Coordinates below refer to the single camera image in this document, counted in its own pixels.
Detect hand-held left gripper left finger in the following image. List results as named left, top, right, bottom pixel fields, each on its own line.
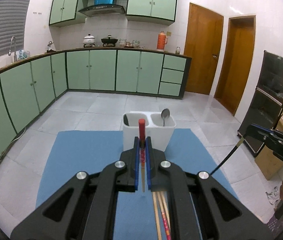
left=11, top=136, right=142, bottom=240

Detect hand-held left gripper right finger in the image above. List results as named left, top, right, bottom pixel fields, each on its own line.
left=145, top=136, right=275, bottom=240

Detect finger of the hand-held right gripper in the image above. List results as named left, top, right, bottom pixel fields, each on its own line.
left=237, top=129, right=283, bottom=152
left=246, top=123, right=283, bottom=143

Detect red-tipped wooden chopstick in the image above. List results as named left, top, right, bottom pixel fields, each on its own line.
left=162, top=193, right=171, bottom=222
left=158, top=193, right=171, bottom=240
left=138, top=119, right=146, bottom=193
left=153, top=193, right=162, bottom=240

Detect white two-compartment utensil holder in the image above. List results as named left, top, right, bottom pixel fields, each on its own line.
left=123, top=110, right=177, bottom=153

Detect cardboard box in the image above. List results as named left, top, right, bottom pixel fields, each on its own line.
left=254, top=108, right=283, bottom=181

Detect black glass-front cabinet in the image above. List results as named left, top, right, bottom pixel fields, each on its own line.
left=237, top=50, right=283, bottom=157

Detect crumpled wrapper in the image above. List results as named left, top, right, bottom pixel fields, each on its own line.
left=266, top=187, right=280, bottom=206

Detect blue mat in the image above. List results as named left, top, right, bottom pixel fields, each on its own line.
left=36, top=128, right=240, bottom=240

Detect metal spoon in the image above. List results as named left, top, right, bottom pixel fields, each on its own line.
left=161, top=108, right=171, bottom=127

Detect green cabinet drawer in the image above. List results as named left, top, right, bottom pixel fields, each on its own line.
left=161, top=69, right=184, bottom=84
left=158, top=82, right=182, bottom=96
left=163, top=54, right=187, bottom=71

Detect closed wooden door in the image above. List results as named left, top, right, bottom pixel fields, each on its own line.
left=183, top=2, right=224, bottom=96

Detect green base cabinet run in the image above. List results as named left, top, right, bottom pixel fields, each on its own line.
left=0, top=47, right=192, bottom=193

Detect orange thermos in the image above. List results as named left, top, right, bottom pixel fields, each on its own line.
left=156, top=30, right=168, bottom=52

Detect black wok with lid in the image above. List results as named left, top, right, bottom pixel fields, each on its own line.
left=101, top=34, right=119, bottom=46

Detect white lidded pot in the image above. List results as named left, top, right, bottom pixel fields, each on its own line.
left=82, top=33, right=96, bottom=46

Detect black range hood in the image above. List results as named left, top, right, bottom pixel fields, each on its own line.
left=78, top=4, right=126, bottom=18

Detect dish soap bottles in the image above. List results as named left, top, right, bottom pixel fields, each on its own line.
left=16, top=50, right=31, bottom=61

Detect steel kitchen faucet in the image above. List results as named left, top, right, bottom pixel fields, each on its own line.
left=8, top=35, right=17, bottom=62

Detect grey window blind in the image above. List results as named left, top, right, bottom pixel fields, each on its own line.
left=0, top=0, right=28, bottom=65

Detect wooden door in frame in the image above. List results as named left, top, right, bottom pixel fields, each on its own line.
left=214, top=15, right=256, bottom=117

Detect green wall cabinet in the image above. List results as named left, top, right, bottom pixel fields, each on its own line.
left=126, top=0, right=178, bottom=26
left=48, top=0, right=82, bottom=27

